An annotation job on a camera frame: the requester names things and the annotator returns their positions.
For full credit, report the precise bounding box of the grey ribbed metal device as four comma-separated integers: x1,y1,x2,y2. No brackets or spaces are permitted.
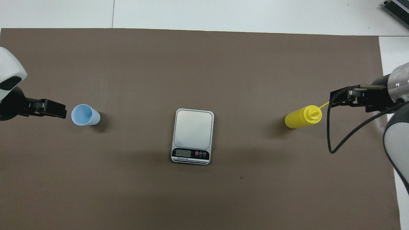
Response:
383,0,409,30

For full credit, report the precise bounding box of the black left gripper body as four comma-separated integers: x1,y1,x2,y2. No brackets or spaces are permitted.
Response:
0,86,43,121

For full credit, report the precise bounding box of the light blue plastic cup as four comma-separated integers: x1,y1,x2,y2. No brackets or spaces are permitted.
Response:
71,104,101,126

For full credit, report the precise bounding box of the silver digital kitchen scale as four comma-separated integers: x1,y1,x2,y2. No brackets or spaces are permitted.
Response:
171,108,215,165

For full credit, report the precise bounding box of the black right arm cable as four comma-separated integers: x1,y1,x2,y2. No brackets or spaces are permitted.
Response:
327,84,409,154

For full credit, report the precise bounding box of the yellow squeeze bottle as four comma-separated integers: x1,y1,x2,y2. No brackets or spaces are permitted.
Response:
284,102,330,129

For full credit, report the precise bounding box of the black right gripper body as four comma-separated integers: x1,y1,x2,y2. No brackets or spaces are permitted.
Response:
356,74,395,112

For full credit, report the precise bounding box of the brown table mat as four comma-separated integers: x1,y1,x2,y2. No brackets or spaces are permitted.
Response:
0,28,402,230

